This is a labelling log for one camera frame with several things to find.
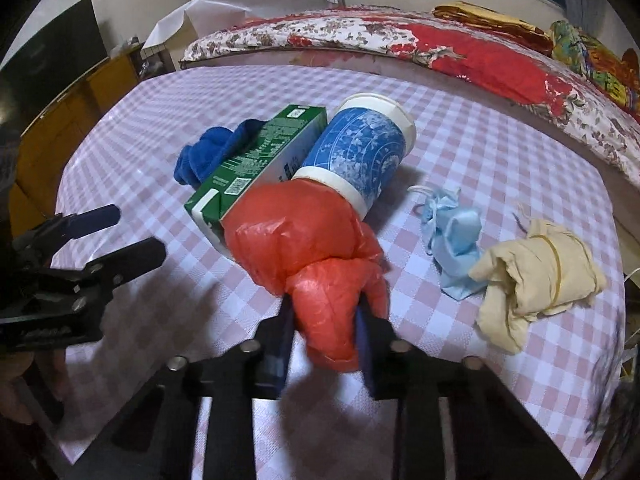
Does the white plastic sheet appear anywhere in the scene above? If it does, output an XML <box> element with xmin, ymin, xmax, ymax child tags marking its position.
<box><xmin>142</xmin><ymin>0</ymin><xmax>331</xmax><ymax>76</ymax></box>

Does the red plastic bag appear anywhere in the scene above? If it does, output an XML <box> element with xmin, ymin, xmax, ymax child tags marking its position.
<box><xmin>220</xmin><ymin>180</ymin><xmax>391</xmax><ymax>373</ymax></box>

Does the blue patterned paper cup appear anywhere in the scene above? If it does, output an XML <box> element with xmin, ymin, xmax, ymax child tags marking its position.
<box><xmin>291</xmin><ymin>92</ymin><xmax>417</xmax><ymax>221</ymax></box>

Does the folded yellow red blanket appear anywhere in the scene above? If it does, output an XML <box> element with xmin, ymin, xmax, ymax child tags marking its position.
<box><xmin>432</xmin><ymin>2</ymin><xmax>553</xmax><ymax>43</ymax></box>

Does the red floral bedsheet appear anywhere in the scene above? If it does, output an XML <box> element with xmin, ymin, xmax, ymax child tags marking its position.
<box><xmin>180</xmin><ymin>7</ymin><xmax>640</xmax><ymax>191</ymax></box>

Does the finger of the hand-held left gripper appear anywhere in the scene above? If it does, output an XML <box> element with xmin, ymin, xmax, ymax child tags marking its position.
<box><xmin>12</xmin><ymin>204</ymin><xmax>122</xmax><ymax>257</ymax></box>
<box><xmin>70</xmin><ymin>237</ymin><xmax>167</xmax><ymax>295</ymax></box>

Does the light blue face mask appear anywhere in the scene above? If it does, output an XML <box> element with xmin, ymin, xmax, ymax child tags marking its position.
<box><xmin>407</xmin><ymin>185</ymin><xmax>488</xmax><ymax>303</ymax></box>

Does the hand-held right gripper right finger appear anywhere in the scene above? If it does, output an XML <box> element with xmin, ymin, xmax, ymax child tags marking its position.
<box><xmin>356</xmin><ymin>302</ymin><xmax>576</xmax><ymax>480</ymax></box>

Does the beige cloth bundle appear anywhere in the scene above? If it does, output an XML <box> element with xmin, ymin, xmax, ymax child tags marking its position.
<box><xmin>470</xmin><ymin>217</ymin><xmax>608</xmax><ymax>356</ymax></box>

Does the blue cloth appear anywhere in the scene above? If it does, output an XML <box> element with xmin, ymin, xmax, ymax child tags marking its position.
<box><xmin>173</xmin><ymin>119</ymin><xmax>271</xmax><ymax>191</ymax></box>

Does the wooden television cabinet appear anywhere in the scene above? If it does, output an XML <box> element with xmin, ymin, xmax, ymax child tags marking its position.
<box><xmin>10</xmin><ymin>55</ymin><xmax>146</xmax><ymax>241</ymax></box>

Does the person's left hand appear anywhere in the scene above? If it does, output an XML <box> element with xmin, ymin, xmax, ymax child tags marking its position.
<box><xmin>0</xmin><ymin>349</ymin><xmax>70</xmax><ymax>427</ymax></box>

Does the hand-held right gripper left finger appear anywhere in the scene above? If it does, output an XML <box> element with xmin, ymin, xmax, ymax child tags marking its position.
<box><xmin>70</xmin><ymin>296</ymin><xmax>298</xmax><ymax>480</ymax></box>

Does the bed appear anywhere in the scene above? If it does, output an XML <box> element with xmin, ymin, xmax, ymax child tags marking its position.
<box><xmin>177</xmin><ymin>5</ymin><xmax>640</xmax><ymax>196</ymax></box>

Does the black flat television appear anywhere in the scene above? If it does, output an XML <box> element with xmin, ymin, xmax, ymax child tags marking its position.
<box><xmin>0</xmin><ymin>0</ymin><xmax>111</xmax><ymax>121</ymax></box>

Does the pink checkered tablecloth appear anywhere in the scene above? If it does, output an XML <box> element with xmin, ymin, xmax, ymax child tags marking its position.
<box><xmin>50</xmin><ymin>65</ymin><xmax>626</xmax><ymax>480</ymax></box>

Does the colourful patterned pillow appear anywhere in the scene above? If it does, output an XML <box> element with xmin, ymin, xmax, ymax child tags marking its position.
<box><xmin>550</xmin><ymin>20</ymin><xmax>640</xmax><ymax>111</ymax></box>

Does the green drink carton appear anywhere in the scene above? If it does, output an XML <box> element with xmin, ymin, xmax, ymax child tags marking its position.
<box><xmin>184</xmin><ymin>104</ymin><xmax>328</xmax><ymax>256</ymax></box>

